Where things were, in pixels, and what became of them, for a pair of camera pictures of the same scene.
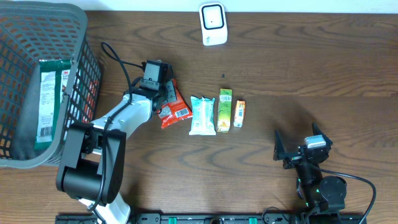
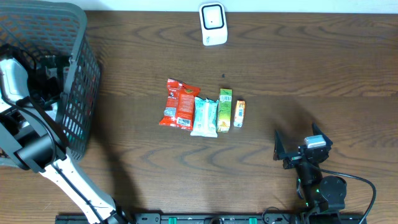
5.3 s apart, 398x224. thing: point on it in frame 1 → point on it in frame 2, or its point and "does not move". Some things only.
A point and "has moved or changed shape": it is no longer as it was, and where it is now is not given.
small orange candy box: (239, 113) does not move
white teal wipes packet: (203, 116) does not move
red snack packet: (175, 111) has moved or changed shape
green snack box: (224, 111) does not move
